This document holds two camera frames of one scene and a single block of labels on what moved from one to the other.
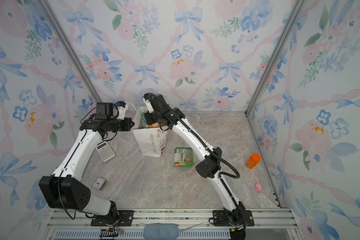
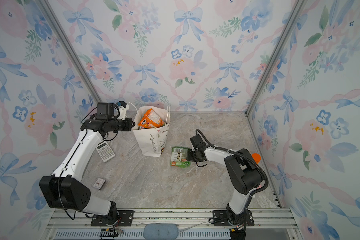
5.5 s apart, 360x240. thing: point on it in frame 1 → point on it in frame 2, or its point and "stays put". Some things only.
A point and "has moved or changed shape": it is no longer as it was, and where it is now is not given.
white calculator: [105, 151] stays put
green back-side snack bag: [183, 157] has moved or changed shape
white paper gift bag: [151, 141] stays put
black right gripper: [148, 118] → [189, 158]
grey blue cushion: [160, 231] stays put
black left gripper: [128, 126] stays put
